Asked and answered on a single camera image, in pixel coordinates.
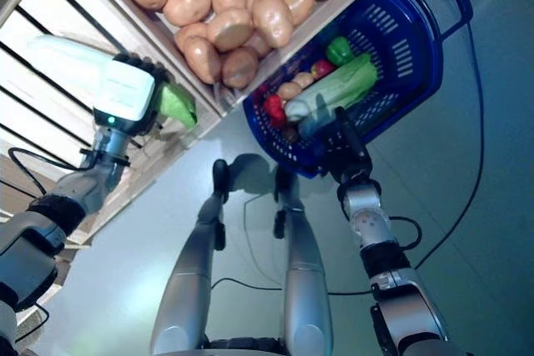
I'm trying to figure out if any right five-finger robot hand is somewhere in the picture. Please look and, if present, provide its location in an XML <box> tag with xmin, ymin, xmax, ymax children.
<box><xmin>315</xmin><ymin>105</ymin><xmax>373</xmax><ymax>184</ymax></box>

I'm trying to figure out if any left five-finger robot hand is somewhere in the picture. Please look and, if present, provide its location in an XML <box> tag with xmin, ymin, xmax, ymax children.
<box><xmin>92</xmin><ymin>52</ymin><xmax>173</xmax><ymax>137</ymax></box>

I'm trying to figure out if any napa cabbage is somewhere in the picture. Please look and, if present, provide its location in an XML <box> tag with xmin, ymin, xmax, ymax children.
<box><xmin>298</xmin><ymin>93</ymin><xmax>364</xmax><ymax>138</ymax></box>
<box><xmin>27</xmin><ymin>34</ymin><xmax>199</xmax><ymax>128</ymax></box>
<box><xmin>285</xmin><ymin>53</ymin><xmax>379</xmax><ymax>120</ymax></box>

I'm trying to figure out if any blue plastic shopping basket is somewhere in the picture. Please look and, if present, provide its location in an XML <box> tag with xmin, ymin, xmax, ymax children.
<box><xmin>242</xmin><ymin>0</ymin><xmax>444</xmax><ymax>178</ymax></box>

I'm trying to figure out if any wooden slat cabbage crate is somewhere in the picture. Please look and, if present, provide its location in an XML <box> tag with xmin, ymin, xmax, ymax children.
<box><xmin>0</xmin><ymin>0</ymin><xmax>224</xmax><ymax>248</ymax></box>

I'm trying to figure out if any green bell pepper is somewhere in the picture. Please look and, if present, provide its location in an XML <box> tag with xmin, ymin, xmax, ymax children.
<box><xmin>325</xmin><ymin>37</ymin><xmax>356</xmax><ymax>66</ymax></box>

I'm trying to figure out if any silver right robot leg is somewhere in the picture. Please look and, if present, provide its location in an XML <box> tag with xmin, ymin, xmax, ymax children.
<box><xmin>273</xmin><ymin>166</ymin><xmax>335</xmax><ymax>356</ymax></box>

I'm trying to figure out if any silver robot leg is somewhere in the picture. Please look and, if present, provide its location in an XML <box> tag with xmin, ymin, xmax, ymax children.
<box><xmin>149</xmin><ymin>158</ymin><xmax>230</xmax><ymax>356</ymax></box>
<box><xmin>273</xmin><ymin>166</ymin><xmax>335</xmax><ymax>356</ymax></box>

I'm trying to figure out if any wooden slat potato crate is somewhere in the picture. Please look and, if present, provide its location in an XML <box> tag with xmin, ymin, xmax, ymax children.
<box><xmin>70</xmin><ymin>0</ymin><xmax>408</xmax><ymax>118</ymax></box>

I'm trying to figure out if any silver left robot leg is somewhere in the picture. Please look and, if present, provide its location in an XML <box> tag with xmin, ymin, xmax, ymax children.
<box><xmin>149</xmin><ymin>158</ymin><xmax>230</xmax><ymax>356</ymax></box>

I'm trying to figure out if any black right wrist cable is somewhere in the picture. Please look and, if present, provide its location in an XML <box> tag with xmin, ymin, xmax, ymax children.
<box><xmin>387</xmin><ymin>214</ymin><xmax>423</xmax><ymax>251</ymax></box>

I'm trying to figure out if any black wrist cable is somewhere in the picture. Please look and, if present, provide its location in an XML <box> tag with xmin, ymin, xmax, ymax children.
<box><xmin>387</xmin><ymin>214</ymin><xmax>423</xmax><ymax>251</ymax></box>
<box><xmin>7</xmin><ymin>146</ymin><xmax>87</xmax><ymax>198</ymax></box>

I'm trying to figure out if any thin grey floor cable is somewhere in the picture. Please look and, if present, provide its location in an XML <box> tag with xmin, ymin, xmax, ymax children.
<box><xmin>241</xmin><ymin>197</ymin><xmax>285</xmax><ymax>290</ymax></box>

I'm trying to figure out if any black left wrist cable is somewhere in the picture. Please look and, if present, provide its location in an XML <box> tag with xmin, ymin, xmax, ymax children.
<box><xmin>7</xmin><ymin>146</ymin><xmax>87</xmax><ymax>198</ymax></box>

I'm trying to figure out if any long black floor cable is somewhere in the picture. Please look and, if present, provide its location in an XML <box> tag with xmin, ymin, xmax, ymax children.
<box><xmin>412</xmin><ymin>24</ymin><xmax>487</xmax><ymax>272</ymax></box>

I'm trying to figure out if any dark basket carry handle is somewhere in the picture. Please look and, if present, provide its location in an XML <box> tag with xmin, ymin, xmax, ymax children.
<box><xmin>391</xmin><ymin>0</ymin><xmax>475</xmax><ymax>40</ymax></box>

